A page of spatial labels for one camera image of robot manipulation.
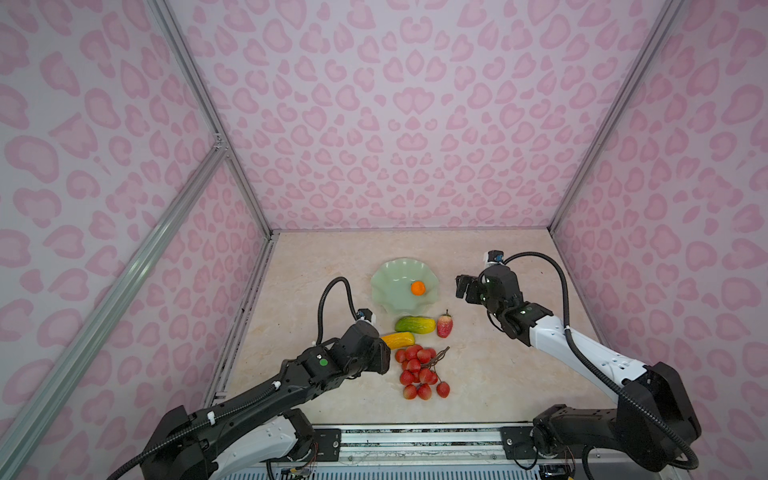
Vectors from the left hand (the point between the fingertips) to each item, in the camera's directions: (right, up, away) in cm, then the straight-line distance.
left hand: (387, 345), depth 79 cm
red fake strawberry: (+17, +3, +12) cm, 21 cm away
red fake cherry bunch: (+9, -8, +2) cm, 12 cm away
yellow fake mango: (+3, -1, +9) cm, 10 cm away
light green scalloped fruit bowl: (+1, +15, +25) cm, 29 cm away
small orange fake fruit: (+10, +13, +21) cm, 26 cm away
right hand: (+24, +17, +6) cm, 30 cm away
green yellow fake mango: (+9, +3, +12) cm, 15 cm away
